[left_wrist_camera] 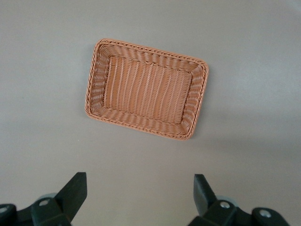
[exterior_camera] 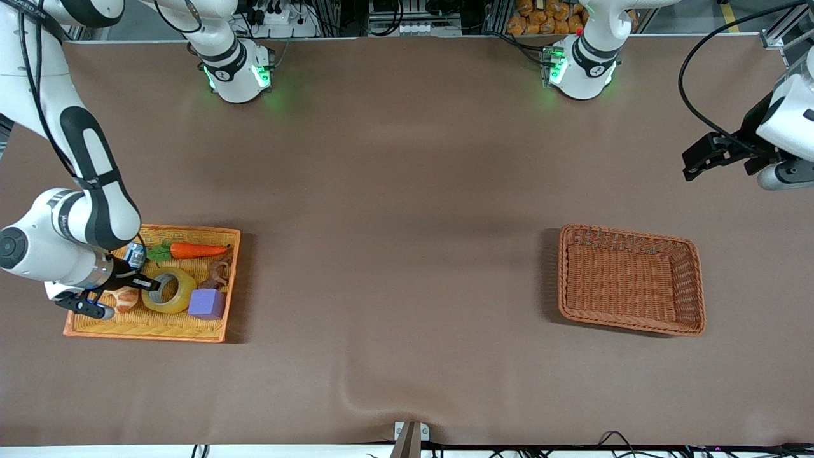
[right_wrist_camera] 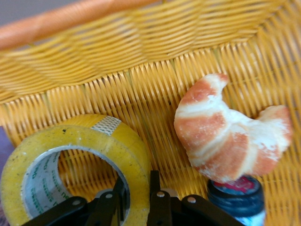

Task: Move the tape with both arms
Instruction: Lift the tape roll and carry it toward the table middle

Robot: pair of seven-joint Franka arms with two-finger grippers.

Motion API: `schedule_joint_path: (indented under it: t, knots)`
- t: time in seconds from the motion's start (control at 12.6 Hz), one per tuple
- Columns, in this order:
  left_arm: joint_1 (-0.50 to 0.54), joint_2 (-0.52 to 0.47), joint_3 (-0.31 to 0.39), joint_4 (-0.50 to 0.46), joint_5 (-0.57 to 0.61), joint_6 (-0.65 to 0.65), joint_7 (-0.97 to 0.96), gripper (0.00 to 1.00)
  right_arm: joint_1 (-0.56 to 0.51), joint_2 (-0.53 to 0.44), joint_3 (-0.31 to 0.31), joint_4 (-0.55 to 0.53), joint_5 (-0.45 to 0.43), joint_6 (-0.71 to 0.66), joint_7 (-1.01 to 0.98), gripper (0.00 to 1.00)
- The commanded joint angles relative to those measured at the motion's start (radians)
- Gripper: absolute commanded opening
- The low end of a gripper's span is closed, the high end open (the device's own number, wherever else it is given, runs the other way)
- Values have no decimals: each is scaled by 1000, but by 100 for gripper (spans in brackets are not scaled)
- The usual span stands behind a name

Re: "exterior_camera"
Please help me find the brown table cover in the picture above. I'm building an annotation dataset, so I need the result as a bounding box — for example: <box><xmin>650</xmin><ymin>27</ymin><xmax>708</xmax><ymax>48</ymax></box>
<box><xmin>0</xmin><ymin>35</ymin><xmax>814</xmax><ymax>447</ymax></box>

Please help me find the orange wicker tray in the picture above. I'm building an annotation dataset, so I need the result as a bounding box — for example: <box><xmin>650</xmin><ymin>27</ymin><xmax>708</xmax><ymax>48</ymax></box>
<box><xmin>62</xmin><ymin>223</ymin><xmax>242</xmax><ymax>344</ymax></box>

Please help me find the yellowish clear tape roll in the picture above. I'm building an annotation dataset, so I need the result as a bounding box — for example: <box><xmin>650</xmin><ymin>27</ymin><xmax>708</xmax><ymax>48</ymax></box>
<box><xmin>141</xmin><ymin>267</ymin><xmax>198</xmax><ymax>316</ymax></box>

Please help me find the metal table clamp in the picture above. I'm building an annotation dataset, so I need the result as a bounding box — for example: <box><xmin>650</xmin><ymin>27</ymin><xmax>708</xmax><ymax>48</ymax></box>
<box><xmin>393</xmin><ymin>421</ymin><xmax>431</xmax><ymax>458</ymax></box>

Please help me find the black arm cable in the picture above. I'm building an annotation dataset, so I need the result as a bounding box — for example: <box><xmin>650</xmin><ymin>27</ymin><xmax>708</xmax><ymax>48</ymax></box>
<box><xmin>678</xmin><ymin>0</ymin><xmax>814</xmax><ymax>156</ymax></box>
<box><xmin>18</xmin><ymin>0</ymin><xmax>83</xmax><ymax>191</ymax></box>

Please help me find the white power strip with plugs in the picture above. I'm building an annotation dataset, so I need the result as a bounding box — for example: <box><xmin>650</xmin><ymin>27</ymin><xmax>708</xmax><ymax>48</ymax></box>
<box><xmin>251</xmin><ymin>3</ymin><xmax>321</xmax><ymax>39</ymax></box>

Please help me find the purple block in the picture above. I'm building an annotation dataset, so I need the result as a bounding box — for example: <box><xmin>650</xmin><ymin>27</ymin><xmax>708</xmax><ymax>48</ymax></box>
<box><xmin>188</xmin><ymin>289</ymin><xmax>227</xmax><ymax>321</ymax></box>

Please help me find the brown toy figurine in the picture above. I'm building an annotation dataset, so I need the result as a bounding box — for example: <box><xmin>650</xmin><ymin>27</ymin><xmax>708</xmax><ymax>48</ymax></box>
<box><xmin>198</xmin><ymin>258</ymin><xmax>233</xmax><ymax>292</ymax></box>

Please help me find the toy croissant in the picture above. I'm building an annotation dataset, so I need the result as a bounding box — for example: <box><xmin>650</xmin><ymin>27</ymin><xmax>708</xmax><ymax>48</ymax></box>
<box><xmin>104</xmin><ymin>286</ymin><xmax>142</xmax><ymax>314</ymax></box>

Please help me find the orange toy carrot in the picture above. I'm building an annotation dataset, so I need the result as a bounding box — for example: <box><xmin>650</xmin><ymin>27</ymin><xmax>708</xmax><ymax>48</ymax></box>
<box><xmin>148</xmin><ymin>241</ymin><xmax>230</xmax><ymax>263</ymax></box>

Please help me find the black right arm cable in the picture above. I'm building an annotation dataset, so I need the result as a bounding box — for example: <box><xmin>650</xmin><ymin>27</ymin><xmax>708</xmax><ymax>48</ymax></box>
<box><xmin>18</xmin><ymin>0</ymin><xmax>83</xmax><ymax>191</ymax></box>

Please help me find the brown wicker basket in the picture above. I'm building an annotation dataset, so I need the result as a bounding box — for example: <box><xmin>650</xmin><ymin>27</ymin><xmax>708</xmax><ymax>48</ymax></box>
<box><xmin>558</xmin><ymin>223</ymin><xmax>707</xmax><ymax>337</ymax></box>

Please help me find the pile of orange toy breads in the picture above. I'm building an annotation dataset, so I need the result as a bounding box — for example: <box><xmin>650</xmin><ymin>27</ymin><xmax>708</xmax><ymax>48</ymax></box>
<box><xmin>507</xmin><ymin>0</ymin><xmax>589</xmax><ymax>36</ymax></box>

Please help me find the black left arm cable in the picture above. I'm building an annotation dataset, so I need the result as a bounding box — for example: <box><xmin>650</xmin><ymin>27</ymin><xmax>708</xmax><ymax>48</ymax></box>
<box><xmin>678</xmin><ymin>0</ymin><xmax>814</xmax><ymax>156</ymax></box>

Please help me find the aluminium frame profile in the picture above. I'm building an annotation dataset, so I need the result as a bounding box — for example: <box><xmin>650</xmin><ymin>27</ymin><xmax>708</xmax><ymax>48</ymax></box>
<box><xmin>760</xmin><ymin>0</ymin><xmax>814</xmax><ymax>64</ymax></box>

